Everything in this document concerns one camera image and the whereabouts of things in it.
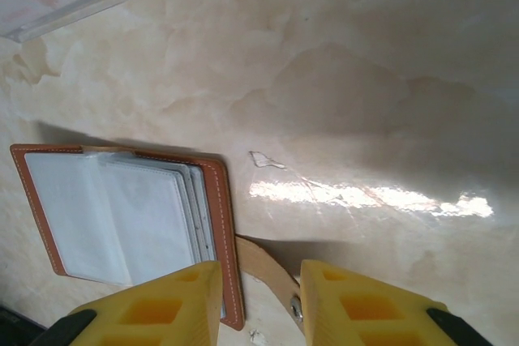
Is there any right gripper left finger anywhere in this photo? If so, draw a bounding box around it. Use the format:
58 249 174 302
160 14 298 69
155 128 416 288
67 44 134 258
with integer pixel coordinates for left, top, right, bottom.
40 260 224 346

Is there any brown leather card holder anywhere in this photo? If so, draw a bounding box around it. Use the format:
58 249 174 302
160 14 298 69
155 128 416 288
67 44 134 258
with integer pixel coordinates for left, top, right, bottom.
9 143 307 332

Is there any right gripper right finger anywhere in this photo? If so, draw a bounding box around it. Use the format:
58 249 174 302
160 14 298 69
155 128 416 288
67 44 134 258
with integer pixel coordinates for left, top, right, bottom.
299 259 502 346

